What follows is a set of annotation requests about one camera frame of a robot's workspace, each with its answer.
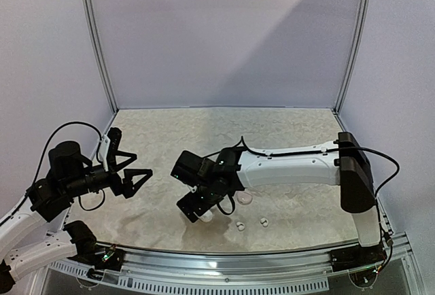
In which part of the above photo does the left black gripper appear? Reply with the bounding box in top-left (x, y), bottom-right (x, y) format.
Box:
top-left (65, 151), bottom-right (153, 198)

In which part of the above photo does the white oval earbud case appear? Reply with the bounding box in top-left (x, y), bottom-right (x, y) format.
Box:
top-left (198, 210), bottom-right (213, 223)

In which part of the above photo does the pink round earbud case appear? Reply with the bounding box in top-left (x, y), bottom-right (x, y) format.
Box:
top-left (236, 190), bottom-right (253, 205)

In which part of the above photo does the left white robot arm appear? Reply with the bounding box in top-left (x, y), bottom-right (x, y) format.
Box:
top-left (1, 141), bottom-right (153, 293)

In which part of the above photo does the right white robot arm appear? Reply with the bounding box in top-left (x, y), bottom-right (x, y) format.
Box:
top-left (171, 132), bottom-right (381, 265)

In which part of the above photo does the white earbud lower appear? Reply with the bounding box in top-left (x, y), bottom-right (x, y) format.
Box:
top-left (236, 222), bottom-right (245, 231)

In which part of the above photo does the white stem earbud right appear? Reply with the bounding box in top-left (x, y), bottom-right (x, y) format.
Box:
top-left (260, 218), bottom-right (268, 227)

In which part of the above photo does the right camera cable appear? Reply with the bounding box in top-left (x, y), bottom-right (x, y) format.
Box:
top-left (203, 135), bottom-right (400, 214)

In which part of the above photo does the camera cable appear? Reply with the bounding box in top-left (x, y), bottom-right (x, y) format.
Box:
top-left (203, 135), bottom-right (400, 214)
top-left (0, 122), bottom-right (106, 223)

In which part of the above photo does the left camera cable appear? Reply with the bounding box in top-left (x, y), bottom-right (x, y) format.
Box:
top-left (0, 122), bottom-right (106, 223)

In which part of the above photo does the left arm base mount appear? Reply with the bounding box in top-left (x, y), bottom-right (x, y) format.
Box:
top-left (63, 220), bottom-right (126, 272)

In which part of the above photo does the aluminium front rail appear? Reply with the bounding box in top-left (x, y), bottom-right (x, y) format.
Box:
top-left (30, 233), bottom-right (425, 294)

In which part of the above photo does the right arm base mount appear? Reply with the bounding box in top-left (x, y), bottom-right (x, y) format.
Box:
top-left (328, 228), bottom-right (394, 273)

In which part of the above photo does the left aluminium frame post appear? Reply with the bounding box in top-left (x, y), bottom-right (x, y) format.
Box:
top-left (82, 0), bottom-right (119, 114)

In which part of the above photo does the aluminium frame post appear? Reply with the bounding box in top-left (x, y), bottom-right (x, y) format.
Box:
top-left (82, 0), bottom-right (119, 114)
top-left (332, 0), bottom-right (370, 116)

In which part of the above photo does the right aluminium frame post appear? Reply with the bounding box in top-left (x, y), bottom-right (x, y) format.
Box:
top-left (332, 0), bottom-right (370, 116)

